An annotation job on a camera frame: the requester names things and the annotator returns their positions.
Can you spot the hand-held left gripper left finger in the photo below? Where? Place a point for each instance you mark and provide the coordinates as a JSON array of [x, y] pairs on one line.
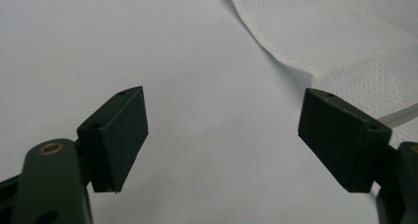
[[115, 138]]

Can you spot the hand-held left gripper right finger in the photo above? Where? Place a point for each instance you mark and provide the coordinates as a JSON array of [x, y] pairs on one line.
[[341, 141]]

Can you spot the white mesh garment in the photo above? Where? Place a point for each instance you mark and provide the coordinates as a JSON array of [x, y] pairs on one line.
[[328, 36]]

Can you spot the pale table cover sheet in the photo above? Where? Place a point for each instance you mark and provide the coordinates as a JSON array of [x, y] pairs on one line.
[[164, 53]]

